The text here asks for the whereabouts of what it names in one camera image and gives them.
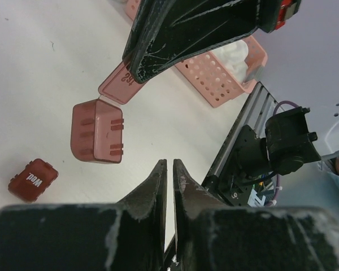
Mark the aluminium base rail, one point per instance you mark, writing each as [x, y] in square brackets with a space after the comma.
[258, 108]

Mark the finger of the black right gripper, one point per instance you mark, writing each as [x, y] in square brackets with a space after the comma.
[167, 32]

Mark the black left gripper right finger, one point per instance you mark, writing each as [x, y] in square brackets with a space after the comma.
[211, 235]

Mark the white cloth in basket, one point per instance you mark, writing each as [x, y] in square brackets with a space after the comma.
[232, 57]

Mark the pink perforated basket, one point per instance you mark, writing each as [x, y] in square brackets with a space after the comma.
[206, 73]

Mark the red Sat pill box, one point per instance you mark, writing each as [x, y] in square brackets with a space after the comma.
[97, 125]

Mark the red Wed pill box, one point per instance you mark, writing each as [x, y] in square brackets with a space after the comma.
[36, 177]

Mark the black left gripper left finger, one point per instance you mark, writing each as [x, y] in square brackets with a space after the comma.
[127, 235]

